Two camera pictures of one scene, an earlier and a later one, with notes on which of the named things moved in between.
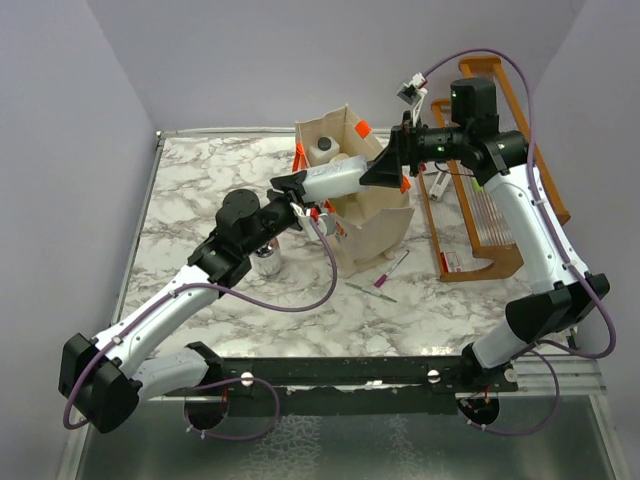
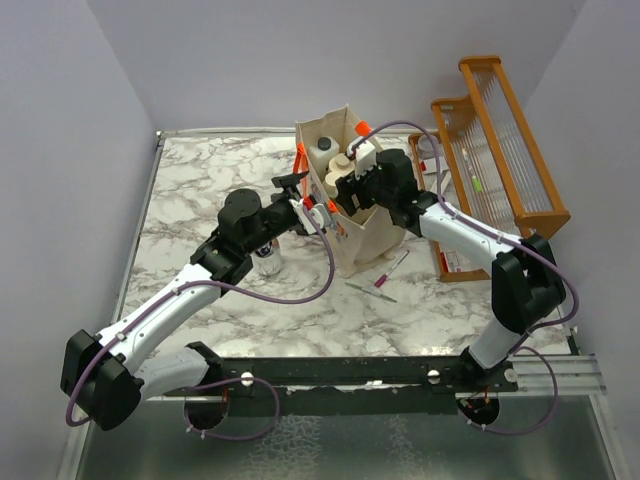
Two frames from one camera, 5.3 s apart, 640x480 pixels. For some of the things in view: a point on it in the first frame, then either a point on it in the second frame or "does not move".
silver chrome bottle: (267, 259) does not move
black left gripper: (293, 184) does not move
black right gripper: (387, 170) -> (349, 186)
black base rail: (345, 386) does not move
